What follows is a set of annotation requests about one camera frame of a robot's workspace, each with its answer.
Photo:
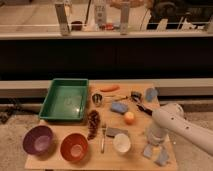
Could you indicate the black handled knife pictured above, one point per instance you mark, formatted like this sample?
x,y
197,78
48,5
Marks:
x,y
144,109

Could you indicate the silver measuring cup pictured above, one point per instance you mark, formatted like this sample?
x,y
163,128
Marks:
x,y
99,99

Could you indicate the orange carrot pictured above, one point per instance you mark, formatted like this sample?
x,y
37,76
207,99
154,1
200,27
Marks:
x,y
110,88

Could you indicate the orange round fruit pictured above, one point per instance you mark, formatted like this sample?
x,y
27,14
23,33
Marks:
x,y
129,118

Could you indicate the blue sponge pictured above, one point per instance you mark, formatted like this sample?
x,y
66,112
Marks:
x,y
119,107

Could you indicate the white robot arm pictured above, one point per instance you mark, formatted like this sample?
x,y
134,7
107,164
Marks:
x,y
170,117

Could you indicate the dark red background cup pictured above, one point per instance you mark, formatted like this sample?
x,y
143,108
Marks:
x,y
76,26

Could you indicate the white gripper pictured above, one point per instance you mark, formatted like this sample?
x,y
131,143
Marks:
x,y
156,136

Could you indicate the white cup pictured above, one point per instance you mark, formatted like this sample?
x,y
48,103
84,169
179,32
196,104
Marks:
x,y
122,143

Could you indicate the silver fork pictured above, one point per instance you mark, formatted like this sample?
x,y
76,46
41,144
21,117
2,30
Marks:
x,y
104,127

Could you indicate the red bowl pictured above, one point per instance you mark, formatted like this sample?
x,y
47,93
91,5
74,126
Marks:
x,y
74,147

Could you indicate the grey folded towel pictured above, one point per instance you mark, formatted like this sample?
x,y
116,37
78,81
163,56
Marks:
x,y
112,132

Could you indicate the wooden table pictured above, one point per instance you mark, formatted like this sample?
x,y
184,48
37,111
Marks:
x,y
110,160

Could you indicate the bunch of dark grapes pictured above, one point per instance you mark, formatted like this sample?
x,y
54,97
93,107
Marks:
x,y
93,124

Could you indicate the green plastic tray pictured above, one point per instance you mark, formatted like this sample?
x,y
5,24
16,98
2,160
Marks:
x,y
66,100

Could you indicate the purple bowl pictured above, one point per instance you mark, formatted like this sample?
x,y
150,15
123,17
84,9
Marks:
x,y
38,140

